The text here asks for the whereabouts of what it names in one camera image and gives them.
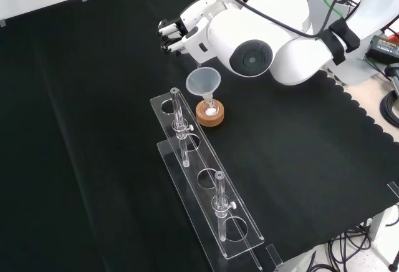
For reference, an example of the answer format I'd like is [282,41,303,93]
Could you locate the black bench cloth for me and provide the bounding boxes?
[0,0,399,272]

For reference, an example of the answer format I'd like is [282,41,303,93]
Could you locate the black coiled cable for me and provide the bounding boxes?
[378,90,399,127]

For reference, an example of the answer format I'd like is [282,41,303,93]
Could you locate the black power adapter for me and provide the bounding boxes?
[365,34,399,65]

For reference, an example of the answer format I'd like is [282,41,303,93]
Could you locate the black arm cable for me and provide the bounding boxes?
[229,0,357,39]

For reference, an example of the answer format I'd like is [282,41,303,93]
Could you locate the translucent plastic funnel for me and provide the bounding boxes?
[185,67,223,108]

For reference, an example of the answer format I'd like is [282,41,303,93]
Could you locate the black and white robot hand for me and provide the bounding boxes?
[157,0,221,62]

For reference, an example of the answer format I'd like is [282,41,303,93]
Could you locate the black floor cable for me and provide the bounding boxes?
[325,220,399,272]

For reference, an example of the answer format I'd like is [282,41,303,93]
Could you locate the clear acrylic funnel stand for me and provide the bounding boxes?
[149,87,265,271]

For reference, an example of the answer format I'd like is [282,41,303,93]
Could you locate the clear round-bottom flask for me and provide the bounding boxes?
[201,95,219,119]

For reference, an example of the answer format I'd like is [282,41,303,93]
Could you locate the cork ring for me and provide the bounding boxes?
[195,99,226,127]

